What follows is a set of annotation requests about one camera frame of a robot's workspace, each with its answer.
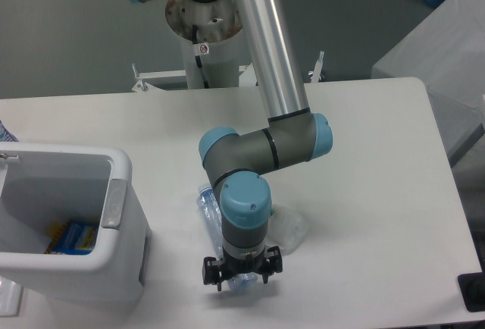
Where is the clear plastic sheet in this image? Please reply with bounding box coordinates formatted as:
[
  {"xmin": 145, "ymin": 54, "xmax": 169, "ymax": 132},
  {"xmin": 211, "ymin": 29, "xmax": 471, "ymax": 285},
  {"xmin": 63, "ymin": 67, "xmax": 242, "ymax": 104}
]
[{"xmin": 0, "ymin": 277, "xmax": 23, "ymax": 318}]

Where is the grey covered side table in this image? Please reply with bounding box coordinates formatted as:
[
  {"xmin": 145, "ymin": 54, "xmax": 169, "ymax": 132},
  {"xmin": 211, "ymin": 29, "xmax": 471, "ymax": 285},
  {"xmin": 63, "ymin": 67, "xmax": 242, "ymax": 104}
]
[{"xmin": 371, "ymin": 0, "xmax": 484, "ymax": 165}]

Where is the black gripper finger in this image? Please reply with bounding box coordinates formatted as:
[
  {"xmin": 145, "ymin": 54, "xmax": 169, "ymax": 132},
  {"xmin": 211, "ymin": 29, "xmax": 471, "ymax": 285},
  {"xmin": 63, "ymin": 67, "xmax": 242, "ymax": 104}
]
[
  {"xmin": 261, "ymin": 246, "xmax": 283, "ymax": 284},
  {"xmin": 202, "ymin": 256, "xmax": 227, "ymax": 291}
]

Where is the blue patterned package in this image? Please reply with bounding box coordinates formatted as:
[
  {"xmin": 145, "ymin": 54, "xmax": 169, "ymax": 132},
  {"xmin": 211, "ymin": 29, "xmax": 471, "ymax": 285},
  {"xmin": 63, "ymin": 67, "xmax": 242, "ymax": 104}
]
[{"xmin": 0, "ymin": 121, "xmax": 18, "ymax": 142}]

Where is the white pedestal base frame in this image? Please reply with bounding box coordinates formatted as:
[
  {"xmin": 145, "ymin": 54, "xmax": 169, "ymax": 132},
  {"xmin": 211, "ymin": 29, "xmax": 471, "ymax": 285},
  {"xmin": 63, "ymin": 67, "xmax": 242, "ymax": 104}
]
[{"xmin": 131, "ymin": 50, "xmax": 326, "ymax": 92}]

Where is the black device at edge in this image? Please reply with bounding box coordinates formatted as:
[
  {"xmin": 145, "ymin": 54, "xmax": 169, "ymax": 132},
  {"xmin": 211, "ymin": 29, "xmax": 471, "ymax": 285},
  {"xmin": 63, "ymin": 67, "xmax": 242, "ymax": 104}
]
[{"xmin": 458, "ymin": 272, "xmax": 484, "ymax": 312}]

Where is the clear plastic water bottle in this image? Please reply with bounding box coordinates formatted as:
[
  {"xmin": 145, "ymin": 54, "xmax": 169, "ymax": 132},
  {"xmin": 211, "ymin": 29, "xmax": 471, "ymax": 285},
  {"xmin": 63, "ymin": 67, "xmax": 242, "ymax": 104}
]
[{"xmin": 196, "ymin": 183, "xmax": 258, "ymax": 293}]

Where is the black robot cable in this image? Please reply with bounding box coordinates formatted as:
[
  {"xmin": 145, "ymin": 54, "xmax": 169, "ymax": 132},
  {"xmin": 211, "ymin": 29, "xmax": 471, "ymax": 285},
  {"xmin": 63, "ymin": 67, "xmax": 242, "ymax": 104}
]
[{"xmin": 191, "ymin": 23, "xmax": 211, "ymax": 89}]

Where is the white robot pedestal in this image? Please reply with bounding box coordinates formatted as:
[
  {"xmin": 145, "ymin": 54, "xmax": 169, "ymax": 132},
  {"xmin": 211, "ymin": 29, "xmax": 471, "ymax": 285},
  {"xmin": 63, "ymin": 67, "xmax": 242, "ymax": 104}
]
[{"xmin": 165, "ymin": 0, "xmax": 243, "ymax": 89}]

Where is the white plastic trash can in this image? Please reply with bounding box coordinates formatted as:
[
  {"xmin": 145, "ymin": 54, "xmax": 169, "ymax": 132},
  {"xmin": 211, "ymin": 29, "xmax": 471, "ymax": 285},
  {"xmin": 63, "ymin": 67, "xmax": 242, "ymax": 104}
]
[{"xmin": 1, "ymin": 142, "xmax": 152, "ymax": 302}]

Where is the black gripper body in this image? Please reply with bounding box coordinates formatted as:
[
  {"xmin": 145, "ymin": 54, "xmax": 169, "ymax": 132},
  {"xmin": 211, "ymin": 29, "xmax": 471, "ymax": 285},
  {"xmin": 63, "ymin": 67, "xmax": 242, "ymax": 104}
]
[{"xmin": 221, "ymin": 250, "xmax": 270, "ymax": 280}]

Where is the clear plastic wrapper bag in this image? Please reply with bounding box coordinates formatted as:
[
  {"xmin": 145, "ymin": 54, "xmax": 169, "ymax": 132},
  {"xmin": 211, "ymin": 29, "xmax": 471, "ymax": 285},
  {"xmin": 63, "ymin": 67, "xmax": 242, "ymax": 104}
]
[{"xmin": 266, "ymin": 205, "xmax": 309, "ymax": 256}]

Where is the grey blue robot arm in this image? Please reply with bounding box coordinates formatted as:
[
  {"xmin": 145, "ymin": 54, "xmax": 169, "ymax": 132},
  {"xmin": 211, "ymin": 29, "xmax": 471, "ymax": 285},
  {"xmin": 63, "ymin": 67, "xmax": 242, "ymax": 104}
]
[{"xmin": 134, "ymin": 0, "xmax": 333, "ymax": 286}]

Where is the blue yellow snack package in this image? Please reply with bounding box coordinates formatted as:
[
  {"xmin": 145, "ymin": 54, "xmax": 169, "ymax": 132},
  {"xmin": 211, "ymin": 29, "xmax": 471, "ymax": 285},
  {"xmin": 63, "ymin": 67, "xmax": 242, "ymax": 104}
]
[{"xmin": 44, "ymin": 220, "xmax": 99, "ymax": 255}]

